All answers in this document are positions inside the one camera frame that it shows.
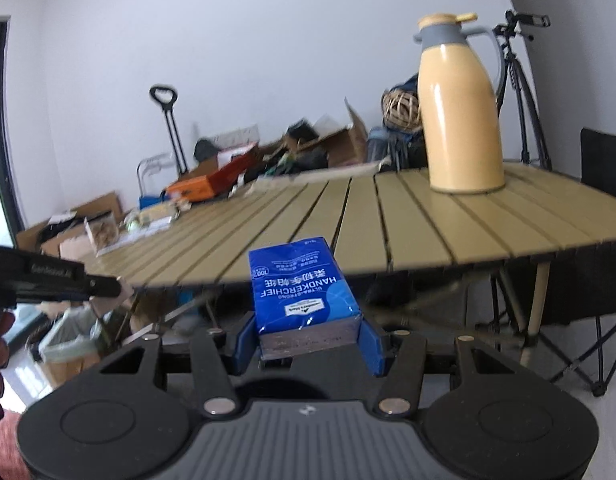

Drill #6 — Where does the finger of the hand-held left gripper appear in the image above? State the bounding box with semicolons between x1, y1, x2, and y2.
85;274;122;299

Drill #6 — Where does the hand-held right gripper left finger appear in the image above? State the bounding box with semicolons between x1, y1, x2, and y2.
72;311;261;418

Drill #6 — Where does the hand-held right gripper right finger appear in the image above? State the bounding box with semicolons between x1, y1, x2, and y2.
359;317;544;417

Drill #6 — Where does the blue tissue pack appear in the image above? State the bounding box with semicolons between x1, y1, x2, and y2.
248;236;363;361

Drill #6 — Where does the large open cardboard box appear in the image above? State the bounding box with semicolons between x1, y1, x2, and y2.
40;235;96;261
16;191;124;261

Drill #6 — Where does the clear snack jar black lid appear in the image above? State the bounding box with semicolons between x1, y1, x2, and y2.
85;212;119;256

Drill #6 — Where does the bin with plastic liner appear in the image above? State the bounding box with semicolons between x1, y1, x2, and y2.
38;305;108;363

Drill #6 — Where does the yellow and white carton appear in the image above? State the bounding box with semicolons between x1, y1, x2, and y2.
140;205;176;226

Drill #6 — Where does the orange cardboard box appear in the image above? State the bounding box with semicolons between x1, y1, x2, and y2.
166;142;261;202

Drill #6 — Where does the pink shaggy rug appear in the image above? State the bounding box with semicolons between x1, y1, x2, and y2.
0;410;26;480

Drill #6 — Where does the blue water bottle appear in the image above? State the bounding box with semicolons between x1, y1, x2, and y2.
366;127;389;161

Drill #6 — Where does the brown open cardboard box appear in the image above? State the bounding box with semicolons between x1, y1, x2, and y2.
308;97;369;167

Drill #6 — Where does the wicker ball lantern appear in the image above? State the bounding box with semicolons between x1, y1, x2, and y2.
382;87;423;131

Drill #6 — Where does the yellow thermos jug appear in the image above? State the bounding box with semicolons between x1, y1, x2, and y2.
413;12;506;195

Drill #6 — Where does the blue fabric bag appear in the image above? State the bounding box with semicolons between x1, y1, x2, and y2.
393;74;421;96

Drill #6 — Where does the black folding camping chair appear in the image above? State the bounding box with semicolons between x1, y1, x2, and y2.
488;127;616;398

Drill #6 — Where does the black window frame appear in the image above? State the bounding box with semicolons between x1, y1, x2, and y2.
0;16;27;248

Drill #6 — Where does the silver metal tube frame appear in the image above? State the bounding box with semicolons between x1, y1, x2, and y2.
136;154;176;196

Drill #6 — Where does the white wall socket row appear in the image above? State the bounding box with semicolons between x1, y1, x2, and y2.
208;127;261;148

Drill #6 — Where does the black wagon pull handle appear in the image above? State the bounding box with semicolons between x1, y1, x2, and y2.
149;85;189;176

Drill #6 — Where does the black camera tripod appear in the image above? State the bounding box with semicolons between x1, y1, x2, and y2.
490;10;554;171

